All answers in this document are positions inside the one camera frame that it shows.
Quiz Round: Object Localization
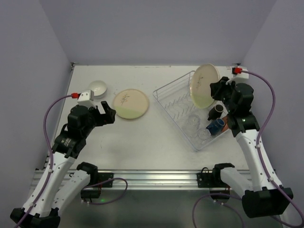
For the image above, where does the cream plate orange patch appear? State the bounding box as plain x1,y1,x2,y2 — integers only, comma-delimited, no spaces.
212,65,221,82

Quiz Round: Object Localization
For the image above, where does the black mug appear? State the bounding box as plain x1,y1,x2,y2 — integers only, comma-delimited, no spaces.
208,104,224,121

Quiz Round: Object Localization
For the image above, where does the cream plate green patch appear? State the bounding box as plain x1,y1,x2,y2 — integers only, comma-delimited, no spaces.
113,89,149,118

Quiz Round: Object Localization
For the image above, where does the white ceramic bowl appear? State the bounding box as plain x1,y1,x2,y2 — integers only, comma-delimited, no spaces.
88,80,107,99

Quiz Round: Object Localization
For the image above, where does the cream plate yellow patch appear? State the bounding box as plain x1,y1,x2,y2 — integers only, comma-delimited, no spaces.
118,114,145,121

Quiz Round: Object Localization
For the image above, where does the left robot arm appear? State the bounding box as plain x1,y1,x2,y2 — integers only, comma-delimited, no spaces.
10,101,116,228

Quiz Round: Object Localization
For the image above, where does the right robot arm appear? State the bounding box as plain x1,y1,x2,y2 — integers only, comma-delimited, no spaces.
210,77,293,218

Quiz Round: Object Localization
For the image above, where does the blue mug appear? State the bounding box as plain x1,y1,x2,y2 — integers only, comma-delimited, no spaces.
206,118,225,136

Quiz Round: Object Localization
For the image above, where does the pink mug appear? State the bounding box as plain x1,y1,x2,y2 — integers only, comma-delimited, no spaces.
221,116,229,133

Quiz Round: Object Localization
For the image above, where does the clear glass far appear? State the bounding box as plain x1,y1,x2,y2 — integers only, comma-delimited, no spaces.
187,114,201,129

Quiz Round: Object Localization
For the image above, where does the clear glass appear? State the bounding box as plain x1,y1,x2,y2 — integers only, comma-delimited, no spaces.
197,128,211,144
187,114,201,129

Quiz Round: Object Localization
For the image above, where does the clear glass near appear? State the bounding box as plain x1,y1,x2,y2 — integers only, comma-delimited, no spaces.
197,128,211,144

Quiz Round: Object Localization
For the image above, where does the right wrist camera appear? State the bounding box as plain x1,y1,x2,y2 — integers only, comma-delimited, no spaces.
226,67,249,85

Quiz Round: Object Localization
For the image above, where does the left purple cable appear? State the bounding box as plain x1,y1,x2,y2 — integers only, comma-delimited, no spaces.
14,93,129,228

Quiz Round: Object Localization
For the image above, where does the white wire dish rack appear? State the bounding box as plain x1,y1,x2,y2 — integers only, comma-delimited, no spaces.
153,71,230,151

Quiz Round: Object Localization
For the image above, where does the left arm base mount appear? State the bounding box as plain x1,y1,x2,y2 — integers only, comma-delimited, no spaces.
80,172,114,202

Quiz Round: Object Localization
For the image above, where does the aluminium mounting rail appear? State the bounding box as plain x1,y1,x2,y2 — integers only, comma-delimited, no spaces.
30,170,252,192

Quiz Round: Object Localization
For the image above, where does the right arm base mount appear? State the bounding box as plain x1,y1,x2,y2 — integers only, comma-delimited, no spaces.
196,166,230,194

